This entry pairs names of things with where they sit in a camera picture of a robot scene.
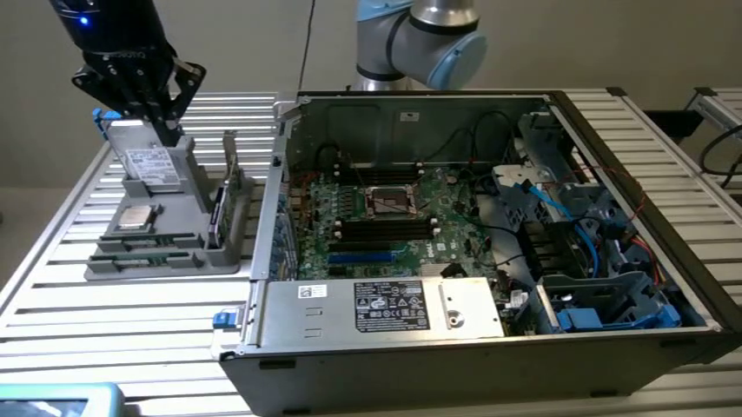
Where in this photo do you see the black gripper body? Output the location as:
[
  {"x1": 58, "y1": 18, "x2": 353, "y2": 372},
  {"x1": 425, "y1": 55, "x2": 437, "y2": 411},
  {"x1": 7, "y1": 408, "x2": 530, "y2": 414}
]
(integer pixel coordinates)
[{"x1": 79, "y1": 40, "x2": 179, "y2": 109}]

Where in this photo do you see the green RAM stick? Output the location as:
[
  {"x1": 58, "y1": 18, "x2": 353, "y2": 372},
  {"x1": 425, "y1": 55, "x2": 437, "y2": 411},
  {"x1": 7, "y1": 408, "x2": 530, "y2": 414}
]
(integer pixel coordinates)
[
  {"x1": 98, "y1": 232, "x2": 199, "y2": 252},
  {"x1": 88, "y1": 251, "x2": 203, "y2": 271}
]

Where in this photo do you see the blue disk clip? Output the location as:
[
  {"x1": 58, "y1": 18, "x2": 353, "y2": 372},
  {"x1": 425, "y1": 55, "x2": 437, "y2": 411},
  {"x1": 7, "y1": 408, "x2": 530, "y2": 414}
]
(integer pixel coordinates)
[{"x1": 91, "y1": 108, "x2": 122, "y2": 141}]

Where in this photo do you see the silver hard disk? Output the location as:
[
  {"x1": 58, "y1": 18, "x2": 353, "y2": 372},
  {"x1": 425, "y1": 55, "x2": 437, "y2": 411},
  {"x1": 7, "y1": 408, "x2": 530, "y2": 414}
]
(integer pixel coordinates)
[{"x1": 107, "y1": 120, "x2": 182, "y2": 191}]

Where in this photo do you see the grey parts rack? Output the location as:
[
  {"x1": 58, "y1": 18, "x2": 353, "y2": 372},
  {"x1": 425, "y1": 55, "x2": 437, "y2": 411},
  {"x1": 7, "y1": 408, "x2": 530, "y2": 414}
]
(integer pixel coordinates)
[{"x1": 84, "y1": 134, "x2": 254, "y2": 282}]

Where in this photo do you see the silver CPU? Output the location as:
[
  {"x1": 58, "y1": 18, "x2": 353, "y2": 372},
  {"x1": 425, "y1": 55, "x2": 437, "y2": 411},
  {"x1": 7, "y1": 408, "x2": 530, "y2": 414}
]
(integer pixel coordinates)
[{"x1": 115, "y1": 203, "x2": 164, "y2": 232}]

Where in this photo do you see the CPU socket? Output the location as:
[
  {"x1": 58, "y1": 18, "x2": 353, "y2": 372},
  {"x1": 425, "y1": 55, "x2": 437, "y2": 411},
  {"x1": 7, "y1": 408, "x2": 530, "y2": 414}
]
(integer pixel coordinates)
[{"x1": 361, "y1": 184, "x2": 423, "y2": 223}]

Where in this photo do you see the black expansion slot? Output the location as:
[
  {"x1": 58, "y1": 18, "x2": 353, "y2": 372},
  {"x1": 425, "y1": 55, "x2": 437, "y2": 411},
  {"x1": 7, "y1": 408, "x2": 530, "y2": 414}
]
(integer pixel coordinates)
[{"x1": 327, "y1": 242, "x2": 393, "y2": 254}]

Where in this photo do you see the blue expansion slot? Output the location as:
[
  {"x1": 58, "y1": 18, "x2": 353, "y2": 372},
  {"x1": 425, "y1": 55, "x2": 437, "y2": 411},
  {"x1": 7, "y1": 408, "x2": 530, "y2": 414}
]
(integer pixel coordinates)
[{"x1": 327, "y1": 253, "x2": 393, "y2": 265}]

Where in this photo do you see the blue case latch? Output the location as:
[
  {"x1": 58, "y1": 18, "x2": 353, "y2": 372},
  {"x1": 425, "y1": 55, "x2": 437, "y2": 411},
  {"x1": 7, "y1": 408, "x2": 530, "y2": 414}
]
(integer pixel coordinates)
[{"x1": 213, "y1": 305, "x2": 241, "y2": 330}]

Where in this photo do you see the green motherboard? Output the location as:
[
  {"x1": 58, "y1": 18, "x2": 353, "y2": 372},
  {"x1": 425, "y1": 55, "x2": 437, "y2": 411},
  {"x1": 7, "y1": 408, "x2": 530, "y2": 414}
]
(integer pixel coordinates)
[{"x1": 289, "y1": 167, "x2": 501, "y2": 281}]

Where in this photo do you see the silver power supply unit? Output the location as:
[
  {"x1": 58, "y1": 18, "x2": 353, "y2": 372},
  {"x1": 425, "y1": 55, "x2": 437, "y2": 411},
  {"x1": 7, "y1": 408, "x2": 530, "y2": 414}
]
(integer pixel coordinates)
[{"x1": 253, "y1": 277, "x2": 507, "y2": 349}]

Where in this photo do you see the grey metal disk bay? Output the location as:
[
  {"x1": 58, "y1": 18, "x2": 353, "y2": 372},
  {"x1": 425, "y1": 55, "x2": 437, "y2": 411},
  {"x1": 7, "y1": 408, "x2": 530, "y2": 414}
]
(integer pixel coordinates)
[{"x1": 490, "y1": 110, "x2": 605, "y2": 223}]

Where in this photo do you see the open black PC case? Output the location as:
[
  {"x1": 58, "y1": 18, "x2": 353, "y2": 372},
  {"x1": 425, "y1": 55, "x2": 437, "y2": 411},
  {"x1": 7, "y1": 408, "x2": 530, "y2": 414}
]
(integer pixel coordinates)
[{"x1": 211, "y1": 89, "x2": 742, "y2": 417}]

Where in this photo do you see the blue disk caddy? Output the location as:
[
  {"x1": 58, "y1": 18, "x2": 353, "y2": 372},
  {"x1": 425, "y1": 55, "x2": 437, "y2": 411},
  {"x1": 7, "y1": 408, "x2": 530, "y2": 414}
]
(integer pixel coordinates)
[{"x1": 549, "y1": 302, "x2": 681, "y2": 334}]

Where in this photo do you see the aluminium slat table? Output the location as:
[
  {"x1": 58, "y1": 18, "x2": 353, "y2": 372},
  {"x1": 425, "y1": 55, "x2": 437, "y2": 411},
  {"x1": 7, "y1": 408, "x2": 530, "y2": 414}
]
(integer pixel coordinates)
[{"x1": 685, "y1": 86, "x2": 742, "y2": 141}]

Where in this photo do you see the thin black hanging cable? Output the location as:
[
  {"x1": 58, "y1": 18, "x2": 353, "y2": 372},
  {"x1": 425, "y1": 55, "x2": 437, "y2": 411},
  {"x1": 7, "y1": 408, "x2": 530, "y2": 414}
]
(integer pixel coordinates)
[{"x1": 297, "y1": 0, "x2": 318, "y2": 91}]

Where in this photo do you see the graphics card with metal bracket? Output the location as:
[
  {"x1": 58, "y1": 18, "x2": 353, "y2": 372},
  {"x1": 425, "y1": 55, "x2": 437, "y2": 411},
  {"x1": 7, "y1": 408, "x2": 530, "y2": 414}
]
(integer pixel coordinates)
[{"x1": 205, "y1": 129, "x2": 246, "y2": 252}]

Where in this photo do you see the black looped cable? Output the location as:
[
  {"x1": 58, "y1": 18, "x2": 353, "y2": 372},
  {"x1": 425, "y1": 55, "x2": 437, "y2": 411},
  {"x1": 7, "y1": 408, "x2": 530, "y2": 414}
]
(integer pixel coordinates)
[{"x1": 433, "y1": 109, "x2": 517, "y2": 165}]

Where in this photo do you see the light blue disk wire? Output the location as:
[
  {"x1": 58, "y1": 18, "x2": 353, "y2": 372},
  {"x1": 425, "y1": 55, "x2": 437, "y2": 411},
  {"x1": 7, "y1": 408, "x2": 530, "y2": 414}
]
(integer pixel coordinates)
[{"x1": 519, "y1": 181, "x2": 574, "y2": 219}]

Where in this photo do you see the thin red wire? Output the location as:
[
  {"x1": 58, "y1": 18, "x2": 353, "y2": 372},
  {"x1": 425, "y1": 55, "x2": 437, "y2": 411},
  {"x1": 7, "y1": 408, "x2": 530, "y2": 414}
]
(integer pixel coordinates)
[{"x1": 570, "y1": 155, "x2": 650, "y2": 219}]

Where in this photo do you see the dark blue disk wire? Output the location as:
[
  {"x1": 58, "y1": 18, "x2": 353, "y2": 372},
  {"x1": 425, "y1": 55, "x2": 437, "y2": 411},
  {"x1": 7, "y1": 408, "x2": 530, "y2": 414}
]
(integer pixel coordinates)
[{"x1": 570, "y1": 215, "x2": 617, "y2": 280}]

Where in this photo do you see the red and yellow wire bundle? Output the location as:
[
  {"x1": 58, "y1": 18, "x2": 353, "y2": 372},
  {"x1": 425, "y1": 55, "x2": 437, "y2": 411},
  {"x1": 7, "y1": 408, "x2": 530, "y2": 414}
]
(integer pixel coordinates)
[{"x1": 630, "y1": 234, "x2": 669, "y2": 284}]

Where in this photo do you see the thick black cable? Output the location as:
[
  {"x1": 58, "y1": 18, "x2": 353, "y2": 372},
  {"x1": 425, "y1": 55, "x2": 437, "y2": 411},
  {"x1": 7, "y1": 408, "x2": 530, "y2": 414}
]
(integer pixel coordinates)
[{"x1": 700, "y1": 124, "x2": 742, "y2": 189}]

